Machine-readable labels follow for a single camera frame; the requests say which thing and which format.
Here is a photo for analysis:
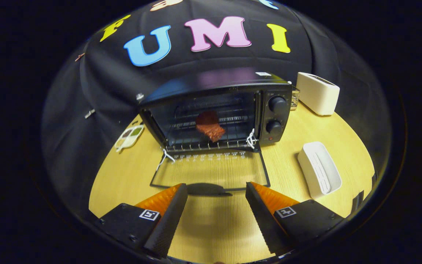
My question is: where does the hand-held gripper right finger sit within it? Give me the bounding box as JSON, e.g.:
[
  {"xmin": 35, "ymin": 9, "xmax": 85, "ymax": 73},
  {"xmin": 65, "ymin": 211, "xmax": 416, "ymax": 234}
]
[{"xmin": 245, "ymin": 181, "xmax": 344, "ymax": 256}]

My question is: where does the white bread toaster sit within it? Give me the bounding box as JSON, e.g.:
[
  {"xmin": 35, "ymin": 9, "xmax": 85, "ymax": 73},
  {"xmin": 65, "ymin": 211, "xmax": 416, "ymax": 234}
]
[{"xmin": 296, "ymin": 72, "xmax": 340, "ymax": 116}]

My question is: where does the white rectangular tray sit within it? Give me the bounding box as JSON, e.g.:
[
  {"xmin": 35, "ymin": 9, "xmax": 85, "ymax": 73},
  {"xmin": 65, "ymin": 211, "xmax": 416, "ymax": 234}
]
[{"xmin": 298, "ymin": 142, "xmax": 343, "ymax": 199}]

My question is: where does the white divided dish of beans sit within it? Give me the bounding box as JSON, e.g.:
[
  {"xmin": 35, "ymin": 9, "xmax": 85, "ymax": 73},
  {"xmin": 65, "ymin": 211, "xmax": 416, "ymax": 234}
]
[{"xmin": 115, "ymin": 125, "xmax": 145, "ymax": 153}]

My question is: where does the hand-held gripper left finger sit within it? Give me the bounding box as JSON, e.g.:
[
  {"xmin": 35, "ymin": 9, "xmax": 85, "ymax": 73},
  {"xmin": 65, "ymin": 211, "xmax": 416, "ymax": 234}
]
[{"xmin": 95, "ymin": 183, "xmax": 188, "ymax": 259}]

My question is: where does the red meat piece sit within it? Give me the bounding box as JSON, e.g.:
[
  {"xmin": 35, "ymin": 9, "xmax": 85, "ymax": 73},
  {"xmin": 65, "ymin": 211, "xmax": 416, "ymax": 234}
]
[{"xmin": 196, "ymin": 111, "xmax": 226, "ymax": 143}]

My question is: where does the metal wire holder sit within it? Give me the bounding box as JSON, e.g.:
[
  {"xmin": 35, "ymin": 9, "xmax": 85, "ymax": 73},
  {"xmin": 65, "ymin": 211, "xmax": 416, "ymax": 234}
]
[{"xmin": 291, "ymin": 86, "xmax": 301, "ymax": 110}]

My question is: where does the black toaster oven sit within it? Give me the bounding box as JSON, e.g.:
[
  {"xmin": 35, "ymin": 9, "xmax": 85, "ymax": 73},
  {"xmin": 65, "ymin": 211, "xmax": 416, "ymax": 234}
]
[{"xmin": 138, "ymin": 68, "xmax": 293, "ymax": 192}]

